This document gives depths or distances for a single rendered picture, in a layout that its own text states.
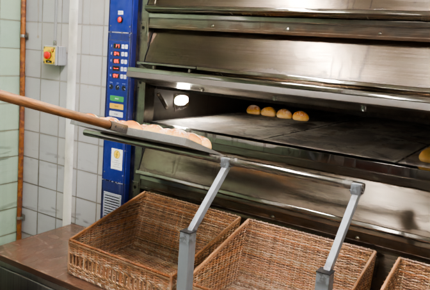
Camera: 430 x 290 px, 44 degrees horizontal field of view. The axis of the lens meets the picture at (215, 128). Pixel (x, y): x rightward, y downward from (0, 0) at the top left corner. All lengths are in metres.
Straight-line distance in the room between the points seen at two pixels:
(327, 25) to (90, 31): 1.26
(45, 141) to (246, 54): 1.35
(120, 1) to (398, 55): 1.33
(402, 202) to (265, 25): 0.88
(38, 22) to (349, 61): 1.76
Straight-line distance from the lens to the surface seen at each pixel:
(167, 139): 1.88
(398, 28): 2.07
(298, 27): 2.20
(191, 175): 2.47
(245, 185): 2.33
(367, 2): 2.10
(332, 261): 1.63
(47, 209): 3.21
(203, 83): 2.23
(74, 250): 2.35
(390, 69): 2.07
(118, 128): 1.95
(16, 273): 2.60
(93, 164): 2.89
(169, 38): 2.55
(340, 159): 2.14
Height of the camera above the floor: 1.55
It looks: 8 degrees down
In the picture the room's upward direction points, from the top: 4 degrees clockwise
